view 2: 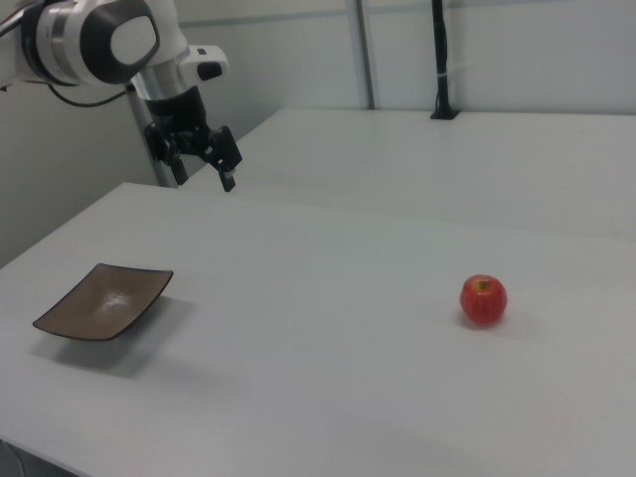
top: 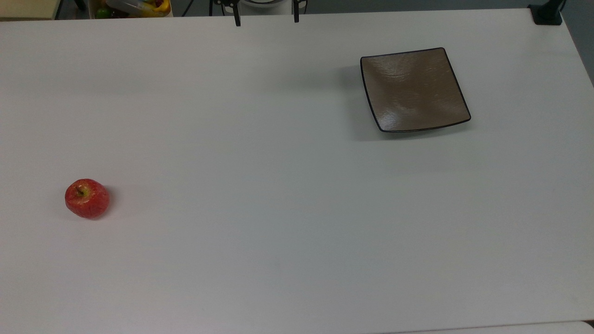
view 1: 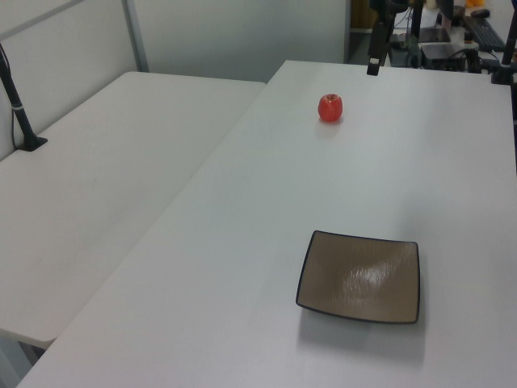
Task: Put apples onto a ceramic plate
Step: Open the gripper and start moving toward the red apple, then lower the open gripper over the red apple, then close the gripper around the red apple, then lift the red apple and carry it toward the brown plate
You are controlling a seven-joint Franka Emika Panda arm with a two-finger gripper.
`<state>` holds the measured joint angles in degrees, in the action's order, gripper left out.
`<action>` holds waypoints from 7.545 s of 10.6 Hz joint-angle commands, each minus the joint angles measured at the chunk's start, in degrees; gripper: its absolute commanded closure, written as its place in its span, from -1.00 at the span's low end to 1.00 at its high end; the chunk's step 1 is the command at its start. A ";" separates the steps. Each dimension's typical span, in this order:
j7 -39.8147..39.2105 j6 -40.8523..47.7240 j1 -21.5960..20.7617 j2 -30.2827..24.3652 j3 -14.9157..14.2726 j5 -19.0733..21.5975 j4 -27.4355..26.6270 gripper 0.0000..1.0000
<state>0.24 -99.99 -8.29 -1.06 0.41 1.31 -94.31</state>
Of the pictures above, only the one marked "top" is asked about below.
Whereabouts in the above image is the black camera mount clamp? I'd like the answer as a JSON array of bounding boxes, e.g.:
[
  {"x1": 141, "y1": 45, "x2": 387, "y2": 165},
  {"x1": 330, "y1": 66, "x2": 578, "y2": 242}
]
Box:
[{"x1": 528, "y1": 0, "x2": 567, "y2": 26}]

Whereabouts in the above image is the red apple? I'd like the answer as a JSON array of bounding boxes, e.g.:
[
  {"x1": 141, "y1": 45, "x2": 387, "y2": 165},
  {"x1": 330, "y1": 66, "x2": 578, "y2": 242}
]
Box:
[{"x1": 65, "y1": 179, "x2": 110, "y2": 219}]

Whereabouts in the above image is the yellow toy fruit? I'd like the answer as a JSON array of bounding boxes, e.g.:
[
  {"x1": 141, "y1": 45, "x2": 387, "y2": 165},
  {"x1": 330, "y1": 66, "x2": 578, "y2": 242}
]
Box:
[{"x1": 142, "y1": 0, "x2": 171, "y2": 17}]

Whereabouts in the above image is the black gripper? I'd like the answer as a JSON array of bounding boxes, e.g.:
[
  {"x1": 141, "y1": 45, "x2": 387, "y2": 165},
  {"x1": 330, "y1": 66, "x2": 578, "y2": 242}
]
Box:
[{"x1": 209, "y1": 0, "x2": 308, "y2": 27}]

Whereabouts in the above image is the beige cardboard box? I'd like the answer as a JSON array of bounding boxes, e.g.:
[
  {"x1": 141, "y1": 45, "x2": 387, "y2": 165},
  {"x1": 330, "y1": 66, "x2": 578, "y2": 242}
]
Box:
[{"x1": 0, "y1": 0, "x2": 62, "y2": 20}]

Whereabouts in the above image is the clear box of toy fruit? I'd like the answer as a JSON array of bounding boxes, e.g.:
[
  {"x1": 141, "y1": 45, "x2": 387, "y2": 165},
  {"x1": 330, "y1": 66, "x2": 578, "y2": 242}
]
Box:
[{"x1": 89, "y1": 0, "x2": 173, "y2": 19}]

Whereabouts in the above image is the square brown ceramic plate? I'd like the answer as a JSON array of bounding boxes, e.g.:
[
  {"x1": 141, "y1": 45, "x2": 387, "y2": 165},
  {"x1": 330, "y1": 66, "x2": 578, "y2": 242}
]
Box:
[{"x1": 360, "y1": 47, "x2": 472, "y2": 133}]

